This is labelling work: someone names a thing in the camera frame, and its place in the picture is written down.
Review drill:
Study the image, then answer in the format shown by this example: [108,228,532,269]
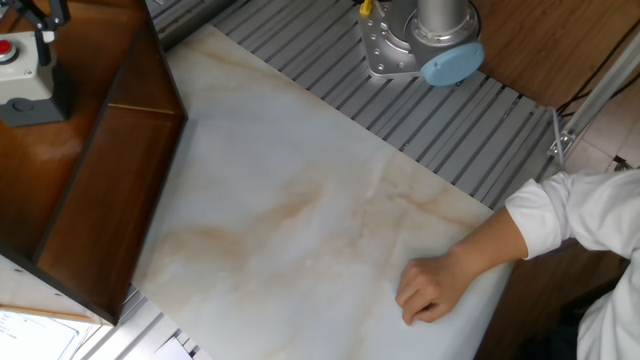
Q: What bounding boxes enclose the white board with wooden edge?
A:
[0,254,101,324]

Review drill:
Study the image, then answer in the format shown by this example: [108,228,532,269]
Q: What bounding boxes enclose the printed white paper sheet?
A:
[149,337,194,360]

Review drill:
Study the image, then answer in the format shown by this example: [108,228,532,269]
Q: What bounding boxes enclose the brown wooden shelf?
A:
[0,0,189,326]

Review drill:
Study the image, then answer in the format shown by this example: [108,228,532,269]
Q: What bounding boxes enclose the stack of printed papers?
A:
[0,309,101,360]

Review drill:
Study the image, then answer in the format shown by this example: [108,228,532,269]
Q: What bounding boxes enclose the thin black cable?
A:
[557,44,640,116]

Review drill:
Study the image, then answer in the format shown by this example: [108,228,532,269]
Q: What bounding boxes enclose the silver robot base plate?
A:
[357,4,481,80]

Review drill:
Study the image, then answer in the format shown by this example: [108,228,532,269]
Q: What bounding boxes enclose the person's bare hand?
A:
[394,244,474,326]

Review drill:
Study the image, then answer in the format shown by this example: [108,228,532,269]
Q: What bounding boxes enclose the aluminium frame profile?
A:
[547,29,640,171]

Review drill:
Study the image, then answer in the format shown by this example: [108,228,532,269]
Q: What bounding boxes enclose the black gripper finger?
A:
[0,0,71,67]

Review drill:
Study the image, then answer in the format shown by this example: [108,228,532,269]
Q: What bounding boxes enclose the white emergency stop button box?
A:
[0,30,71,129]

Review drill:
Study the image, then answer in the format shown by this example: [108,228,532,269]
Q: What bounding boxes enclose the marble pattern table mat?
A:
[132,24,514,360]

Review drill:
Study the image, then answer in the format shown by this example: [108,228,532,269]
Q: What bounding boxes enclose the person's bare forearm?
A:
[449,207,529,281]

